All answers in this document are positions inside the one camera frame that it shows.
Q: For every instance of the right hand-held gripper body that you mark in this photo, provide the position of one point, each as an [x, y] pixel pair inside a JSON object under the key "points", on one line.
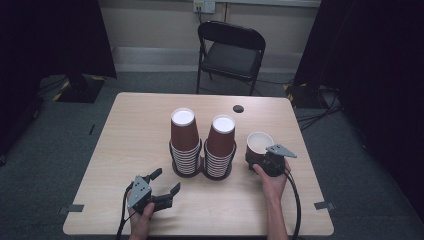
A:
{"points": [[274, 165]]}

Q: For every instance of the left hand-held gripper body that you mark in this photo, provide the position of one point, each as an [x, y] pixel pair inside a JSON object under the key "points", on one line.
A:
{"points": [[140, 193]]}

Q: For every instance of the single brown paper cup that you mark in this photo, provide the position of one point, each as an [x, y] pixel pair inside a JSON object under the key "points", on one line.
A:
{"points": [[256, 141]]}

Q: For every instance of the stack of brown paper cups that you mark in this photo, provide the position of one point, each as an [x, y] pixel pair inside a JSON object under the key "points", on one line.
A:
{"points": [[184, 133], [220, 143]]}

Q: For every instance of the person's right hand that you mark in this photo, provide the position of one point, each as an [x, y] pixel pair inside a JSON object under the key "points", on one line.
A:
{"points": [[275, 186]]}

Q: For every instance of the person's left hand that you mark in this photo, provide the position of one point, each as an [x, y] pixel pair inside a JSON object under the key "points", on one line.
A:
{"points": [[140, 225]]}

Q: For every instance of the black round table grommet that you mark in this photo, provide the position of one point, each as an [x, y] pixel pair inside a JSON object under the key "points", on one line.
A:
{"points": [[238, 109]]}

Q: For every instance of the grey tape strip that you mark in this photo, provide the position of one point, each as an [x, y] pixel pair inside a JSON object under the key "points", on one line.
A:
{"points": [[324, 205], [71, 208]]}

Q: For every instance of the black stand base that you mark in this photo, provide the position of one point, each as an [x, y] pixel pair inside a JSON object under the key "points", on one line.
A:
{"points": [[301, 96], [80, 90]]}

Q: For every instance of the black folding chair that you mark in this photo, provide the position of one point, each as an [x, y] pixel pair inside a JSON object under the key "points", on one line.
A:
{"points": [[231, 58]]}

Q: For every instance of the dark curtain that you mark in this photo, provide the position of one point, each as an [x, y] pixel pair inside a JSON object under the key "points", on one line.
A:
{"points": [[376, 66], [50, 40]]}

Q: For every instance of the white wall outlet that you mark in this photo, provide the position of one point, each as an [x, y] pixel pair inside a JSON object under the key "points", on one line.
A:
{"points": [[204, 5]]}

